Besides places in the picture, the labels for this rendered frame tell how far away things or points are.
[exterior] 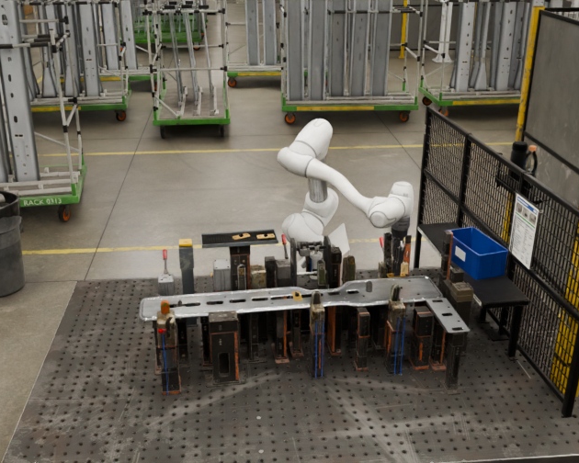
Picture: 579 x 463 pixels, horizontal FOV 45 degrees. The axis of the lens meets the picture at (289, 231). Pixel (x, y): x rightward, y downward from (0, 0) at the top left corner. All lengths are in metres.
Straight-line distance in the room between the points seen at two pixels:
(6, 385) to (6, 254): 1.23
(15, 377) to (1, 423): 0.44
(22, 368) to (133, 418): 1.84
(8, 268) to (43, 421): 2.61
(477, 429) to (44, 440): 1.72
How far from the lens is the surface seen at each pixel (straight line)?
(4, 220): 5.38
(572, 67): 5.16
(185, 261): 3.39
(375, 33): 10.12
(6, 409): 4.44
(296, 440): 2.85
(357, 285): 3.30
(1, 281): 5.59
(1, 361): 4.88
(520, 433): 3.02
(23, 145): 7.03
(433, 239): 3.76
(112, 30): 12.37
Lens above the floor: 2.55
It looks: 24 degrees down
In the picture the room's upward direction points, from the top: straight up
